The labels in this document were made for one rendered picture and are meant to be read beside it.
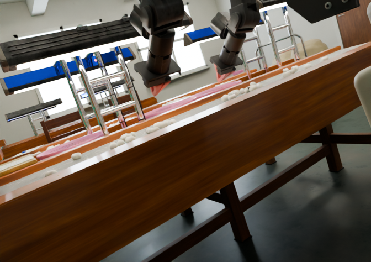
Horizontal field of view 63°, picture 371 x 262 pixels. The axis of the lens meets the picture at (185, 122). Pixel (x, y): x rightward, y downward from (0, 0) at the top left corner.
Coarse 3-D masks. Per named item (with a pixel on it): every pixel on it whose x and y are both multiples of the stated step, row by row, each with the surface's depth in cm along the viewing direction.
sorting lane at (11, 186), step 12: (348, 48) 164; (264, 84) 126; (204, 108) 112; (180, 120) 101; (144, 132) 102; (108, 144) 102; (84, 156) 92; (48, 168) 93; (60, 168) 86; (24, 180) 85; (36, 180) 79; (0, 192) 79
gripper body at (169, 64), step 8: (152, 56) 70; (160, 56) 69; (168, 56) 70; (136, 64) 74; (144, 64) 75; (152, 64) 71; (160, 64) 71; (168, 64) 72; (176, 64) 77; (144, 72) 73; (152, 72) 73; (160, 72) 73; (168, 72) 74; (176, 72) 76; (144, 80) 72; (152, 80) 72
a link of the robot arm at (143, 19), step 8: (136, 8) 69; (144, 8) 60; (136, 16) 70; (144, 16) 61; (152, 16) 60; (136, 24) 70; (144, 24) 64; (152, 24) 62; (168, 24) 65; (176, 24) 66; (144, 32) 70; (152, 32) 63
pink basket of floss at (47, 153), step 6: (78, 138) 129; (84, 138) 129; (90, 138) 129; (96, 138) 109; (66, 144) 127; (78, 144) 105; (48, 150) 121; (60, 150) 103; (36, 156) 110; (42, 156) 106; (48, 156) 105
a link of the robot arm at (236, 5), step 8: (232, 0) 88; (240, 0) 86; (248, 0) 87; (232, 8) 88; (240, 8) 86; (248, 8) 88; (256, 8) 88; (248, 16) 86; (256, 16) 88; (240, 24) 88; (248, 24) 88; (256, 24) 90
